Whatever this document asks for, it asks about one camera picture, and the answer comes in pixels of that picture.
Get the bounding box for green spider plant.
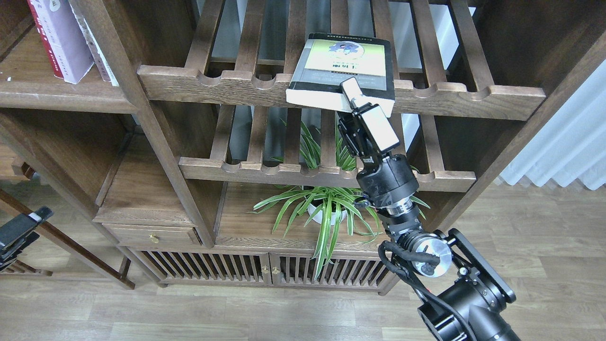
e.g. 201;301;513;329
247;116;430;281

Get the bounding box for dark wooden bookshelf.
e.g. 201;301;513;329
1;0;605;295

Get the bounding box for upright books on left shelf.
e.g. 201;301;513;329
69;0;119;87

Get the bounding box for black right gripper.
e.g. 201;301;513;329
338;77;419;218

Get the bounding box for white plant pot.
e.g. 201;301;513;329
307;199;348;225

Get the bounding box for red cover book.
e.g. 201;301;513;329
27;0;63;79

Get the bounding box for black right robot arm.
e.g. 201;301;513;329
339;77;519;341

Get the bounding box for white curtain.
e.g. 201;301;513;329
500;63;606;190

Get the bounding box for white and purple book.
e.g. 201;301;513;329
33;0;94;84

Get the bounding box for yellow and black book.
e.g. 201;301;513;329
285;33;395;117

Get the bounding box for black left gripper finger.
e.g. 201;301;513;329
0;232;40;271
0;207;53;251

